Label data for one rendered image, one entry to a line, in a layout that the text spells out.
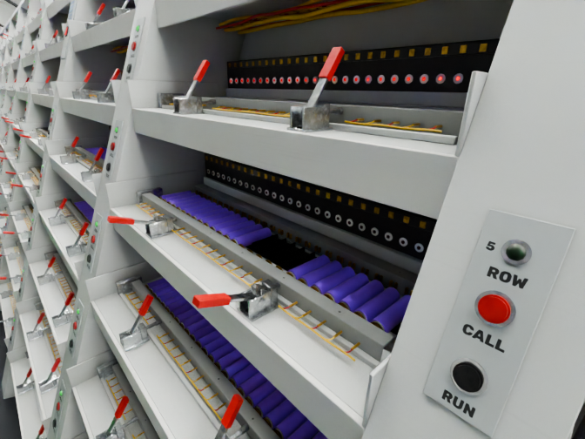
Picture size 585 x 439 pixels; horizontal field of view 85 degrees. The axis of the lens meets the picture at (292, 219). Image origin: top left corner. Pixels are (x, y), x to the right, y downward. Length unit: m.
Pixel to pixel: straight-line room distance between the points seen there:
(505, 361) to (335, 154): 0.19
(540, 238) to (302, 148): 0.20
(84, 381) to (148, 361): 0.31
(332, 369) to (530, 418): 0.15
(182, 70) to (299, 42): 0.24
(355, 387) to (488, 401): 0.11
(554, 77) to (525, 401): 0.18
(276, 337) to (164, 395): 0.26
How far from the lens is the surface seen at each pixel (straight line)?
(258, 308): 0.36
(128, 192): 0.73
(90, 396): 0.87
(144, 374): 0.60
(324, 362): 0.31
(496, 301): 0.22
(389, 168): 0.26
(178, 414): 0.53
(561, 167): 0.22
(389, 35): 0.57
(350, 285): 0.38
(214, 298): 0.32
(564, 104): 0.23
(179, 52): 0.76
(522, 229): 0.22
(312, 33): 0.68
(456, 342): 0.23
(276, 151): 0.34
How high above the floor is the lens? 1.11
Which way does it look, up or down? 7 degrees down
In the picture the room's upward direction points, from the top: 16 degrees clockwise
